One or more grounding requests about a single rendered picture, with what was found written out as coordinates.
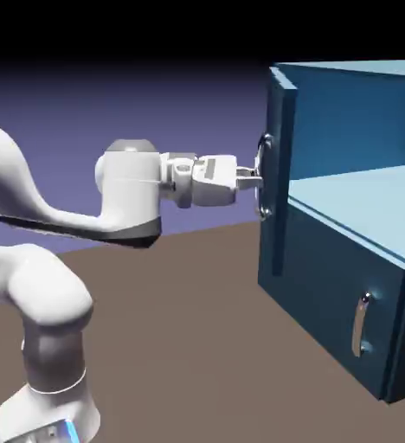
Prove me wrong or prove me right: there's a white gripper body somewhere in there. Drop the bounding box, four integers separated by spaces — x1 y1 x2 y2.
190 154 241 208

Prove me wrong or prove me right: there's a curved silver door handle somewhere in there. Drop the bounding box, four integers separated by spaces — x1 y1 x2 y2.
254 132 273 222

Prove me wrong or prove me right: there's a blue hinged cabinet door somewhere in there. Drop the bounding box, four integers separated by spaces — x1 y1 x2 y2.
257 66 299 286

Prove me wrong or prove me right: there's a blue cabinet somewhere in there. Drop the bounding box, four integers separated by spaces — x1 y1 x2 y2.
257 59 405 405

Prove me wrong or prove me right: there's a blue closed cabinet door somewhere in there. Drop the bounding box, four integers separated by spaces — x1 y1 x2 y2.
259 202 405 403

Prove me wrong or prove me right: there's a straight silver door handle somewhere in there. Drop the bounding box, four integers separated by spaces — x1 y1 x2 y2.
350 292 375 358

